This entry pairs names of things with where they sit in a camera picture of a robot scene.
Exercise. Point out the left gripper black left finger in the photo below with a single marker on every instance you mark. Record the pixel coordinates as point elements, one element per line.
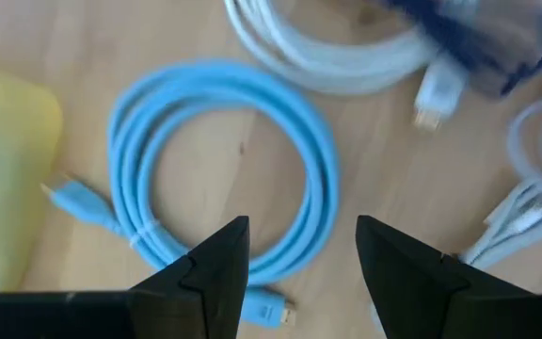
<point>214,282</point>

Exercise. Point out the yellow translucent plastic tray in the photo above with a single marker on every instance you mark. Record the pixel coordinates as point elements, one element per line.
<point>7,179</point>

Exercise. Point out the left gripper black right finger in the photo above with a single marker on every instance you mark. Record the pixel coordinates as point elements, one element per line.
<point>403,282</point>

